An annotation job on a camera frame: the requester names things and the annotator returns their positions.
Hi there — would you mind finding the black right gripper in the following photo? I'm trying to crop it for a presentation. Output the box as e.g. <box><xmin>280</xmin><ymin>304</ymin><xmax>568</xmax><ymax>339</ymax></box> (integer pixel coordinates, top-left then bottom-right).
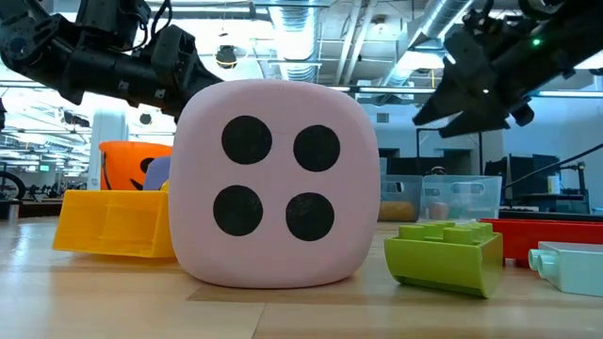
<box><xmin>413</xmin><ymin>13</ymin><xmax>538</xmax><ymax>139</ymax></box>

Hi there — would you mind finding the brown toy brick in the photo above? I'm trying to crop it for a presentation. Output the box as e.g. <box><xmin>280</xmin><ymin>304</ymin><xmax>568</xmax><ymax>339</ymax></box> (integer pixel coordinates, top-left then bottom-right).
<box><xmin>429</xmin><ymin>202</ymin><xmax>451</xmax><ymax>221</ymax></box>

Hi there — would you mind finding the purple foam die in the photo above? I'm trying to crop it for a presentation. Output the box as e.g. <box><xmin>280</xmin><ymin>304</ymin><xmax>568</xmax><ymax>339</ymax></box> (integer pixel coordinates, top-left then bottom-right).
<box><xmin>142</xmin><ymin>155</ymin><xmax>171</xmax><ymax>192</ymax></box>

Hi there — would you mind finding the small yellow block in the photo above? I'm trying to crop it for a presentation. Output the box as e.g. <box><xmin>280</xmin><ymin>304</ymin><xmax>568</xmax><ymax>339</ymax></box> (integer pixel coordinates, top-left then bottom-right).
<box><xmin>379</xmin><ymin>201</ymin><xmax>418</xmax><ymax>222</ymax></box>

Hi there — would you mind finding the red toy brick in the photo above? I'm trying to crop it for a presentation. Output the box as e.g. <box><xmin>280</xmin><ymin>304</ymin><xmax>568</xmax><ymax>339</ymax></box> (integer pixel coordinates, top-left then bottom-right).
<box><xmin>479</xmin><ymin>217</ymin><xmax>603</xmax><ymax>268</ymax></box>

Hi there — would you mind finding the lime green toy brick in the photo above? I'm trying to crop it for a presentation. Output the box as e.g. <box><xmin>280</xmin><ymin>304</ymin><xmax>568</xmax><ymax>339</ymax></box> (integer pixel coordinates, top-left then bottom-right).
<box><xmin>383</xmin><ymin>220</ymin><xmax>504</xmax><ymax>299</ymax></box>

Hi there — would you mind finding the pink foam die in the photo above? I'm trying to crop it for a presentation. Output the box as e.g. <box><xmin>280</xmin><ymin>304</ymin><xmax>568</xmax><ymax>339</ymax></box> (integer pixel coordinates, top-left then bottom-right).
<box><xmin>168</xmin><ymin>78</ymin><xmax>382</xmax><ymax>289</ymax></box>

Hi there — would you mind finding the black ceiling dome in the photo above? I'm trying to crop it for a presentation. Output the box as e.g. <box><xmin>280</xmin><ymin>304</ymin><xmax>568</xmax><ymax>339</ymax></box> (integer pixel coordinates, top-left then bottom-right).
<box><xmin>215</xmin><ymin>44</ymin><xmax>238</xmax><ymax>71</ymax></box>

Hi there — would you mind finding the black computer monitor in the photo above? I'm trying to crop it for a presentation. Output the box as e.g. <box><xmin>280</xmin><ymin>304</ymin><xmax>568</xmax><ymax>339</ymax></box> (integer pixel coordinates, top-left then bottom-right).
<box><xmin>484</xmin><ymin>153</ymin><xmax>562</xmax><ymax>199</ymax></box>

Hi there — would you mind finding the clear plastic bin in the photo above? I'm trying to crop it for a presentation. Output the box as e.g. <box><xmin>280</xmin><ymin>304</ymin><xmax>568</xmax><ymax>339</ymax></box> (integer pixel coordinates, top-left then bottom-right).
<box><xmin>420</xmin><ymin>174</ymin><xmax>503</xmax><ymax>222</ymax></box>

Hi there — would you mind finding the white pillar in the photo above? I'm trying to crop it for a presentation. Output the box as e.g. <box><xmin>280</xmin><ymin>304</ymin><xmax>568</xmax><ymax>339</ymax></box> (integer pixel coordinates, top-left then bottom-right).
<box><xmin>87</xmin><ymin>110</ymin><xmax>129</xmax><ymax>190</ymax></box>

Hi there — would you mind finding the dark grey translucent bin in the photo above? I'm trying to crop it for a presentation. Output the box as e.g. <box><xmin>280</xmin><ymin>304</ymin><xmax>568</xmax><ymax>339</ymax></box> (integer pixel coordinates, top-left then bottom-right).
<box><xmin>378</xmin><ymin>174</ymin><xmax>424</xmax><ymax>223</ymax></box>

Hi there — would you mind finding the orange pumpkin bucket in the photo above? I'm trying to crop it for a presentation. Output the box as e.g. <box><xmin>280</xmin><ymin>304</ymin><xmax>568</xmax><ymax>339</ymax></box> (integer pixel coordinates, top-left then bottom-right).
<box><xmin>98</xmin><ymin>140</ymin><xmax>174</xmax><ymax>192</ymax></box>

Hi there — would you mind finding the black desk stand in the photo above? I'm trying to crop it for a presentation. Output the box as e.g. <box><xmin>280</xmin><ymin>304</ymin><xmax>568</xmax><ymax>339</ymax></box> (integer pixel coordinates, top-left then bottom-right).
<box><xmin>506</xmin><ymin>162</ymin><xmax>591</xmax><ymax>214</ymax></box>

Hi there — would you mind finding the light yellow hollow brick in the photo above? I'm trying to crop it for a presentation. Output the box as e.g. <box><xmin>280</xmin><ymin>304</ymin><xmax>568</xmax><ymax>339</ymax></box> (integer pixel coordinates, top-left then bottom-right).
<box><xmin>52</xmin><ymin>187</ymin><xmax>176</xmax><ymax>259</ymax></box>

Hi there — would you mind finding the light cyan toy brick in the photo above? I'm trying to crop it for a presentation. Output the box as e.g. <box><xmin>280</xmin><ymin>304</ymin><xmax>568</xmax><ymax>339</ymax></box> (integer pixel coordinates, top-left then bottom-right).
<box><xmin>528</xmin><ymin>241</ymin><xmax>603</xmax><ymax>298</ymax></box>

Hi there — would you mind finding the bicycle wheel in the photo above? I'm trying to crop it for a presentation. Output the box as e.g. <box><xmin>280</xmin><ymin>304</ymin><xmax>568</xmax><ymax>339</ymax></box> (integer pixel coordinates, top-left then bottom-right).
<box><xmin>0</xmin><ymin>169</ymin><xmax>27</xmax><ymax>202</ymax></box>

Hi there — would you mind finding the slanted silver ventilation duct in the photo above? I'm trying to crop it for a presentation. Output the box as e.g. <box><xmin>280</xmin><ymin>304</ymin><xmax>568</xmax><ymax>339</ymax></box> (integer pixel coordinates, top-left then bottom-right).
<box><xmin>376</xmin><ymin>0</ymin><xmax>477</xmax><ymax>90</ymax></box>

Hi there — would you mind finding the wide silver ventilation duct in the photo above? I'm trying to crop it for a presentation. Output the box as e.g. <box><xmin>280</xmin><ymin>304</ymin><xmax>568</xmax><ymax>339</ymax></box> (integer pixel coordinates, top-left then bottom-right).
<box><xmin>268</xmin><ymin>0</ymin><xmax>326</xmax><ymax>84</ymax></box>

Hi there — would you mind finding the black aluminium table frame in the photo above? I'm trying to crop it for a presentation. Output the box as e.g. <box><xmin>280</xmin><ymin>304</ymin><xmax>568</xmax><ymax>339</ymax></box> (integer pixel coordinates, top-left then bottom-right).
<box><xmin>497</xmin><ymin>142</ymin><xmax>603</xmax><ymax>223</ymax></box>

